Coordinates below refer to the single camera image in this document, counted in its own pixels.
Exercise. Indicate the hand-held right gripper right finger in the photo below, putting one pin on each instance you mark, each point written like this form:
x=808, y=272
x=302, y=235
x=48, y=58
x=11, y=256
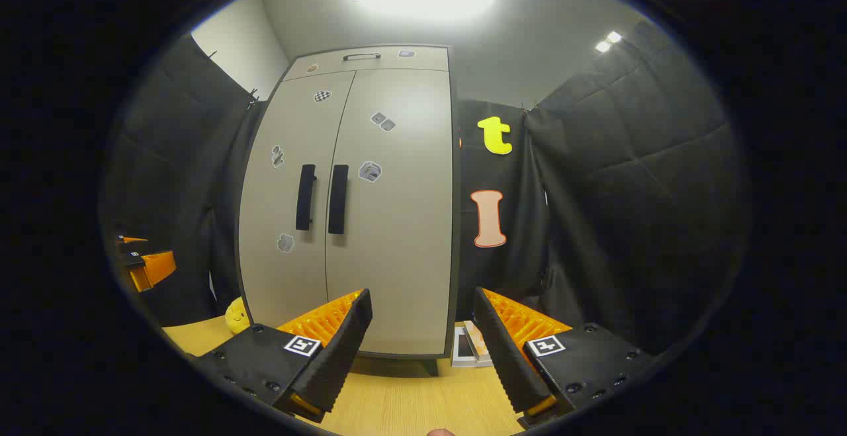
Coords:
x=506, y=356

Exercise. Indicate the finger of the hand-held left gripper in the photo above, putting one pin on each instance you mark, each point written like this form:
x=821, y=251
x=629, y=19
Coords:
x=159, y=267
x=132, y=239

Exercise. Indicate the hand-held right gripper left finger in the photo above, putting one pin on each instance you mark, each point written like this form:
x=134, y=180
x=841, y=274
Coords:
x=344, y=350

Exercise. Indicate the grey shoe cabinet door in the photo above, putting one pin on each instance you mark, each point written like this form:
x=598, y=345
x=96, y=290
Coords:
x=278, y=198
x=403, y=237

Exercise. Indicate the grey double-door shoe cabinet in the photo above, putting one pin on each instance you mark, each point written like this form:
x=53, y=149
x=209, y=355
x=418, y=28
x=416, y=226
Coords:
x=397, y=224

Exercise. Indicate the grey cabinet drawer front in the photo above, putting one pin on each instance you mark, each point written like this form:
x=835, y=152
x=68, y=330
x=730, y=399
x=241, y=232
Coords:
x=423, y=60

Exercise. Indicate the blue book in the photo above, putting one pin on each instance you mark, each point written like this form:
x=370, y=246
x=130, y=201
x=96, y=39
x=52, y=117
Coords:
x=478, y=343

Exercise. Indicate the white book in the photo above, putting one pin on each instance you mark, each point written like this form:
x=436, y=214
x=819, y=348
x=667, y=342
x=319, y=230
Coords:
x=460, y=347

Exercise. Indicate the yellow plush toy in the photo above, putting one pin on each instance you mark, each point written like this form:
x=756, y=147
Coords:
x=236, y=317

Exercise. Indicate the black backdrop cloth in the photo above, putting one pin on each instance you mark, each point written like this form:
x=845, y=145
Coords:
x=628, y=178

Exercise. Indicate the small ceiling light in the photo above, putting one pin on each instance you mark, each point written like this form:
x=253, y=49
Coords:
x=607, y=40

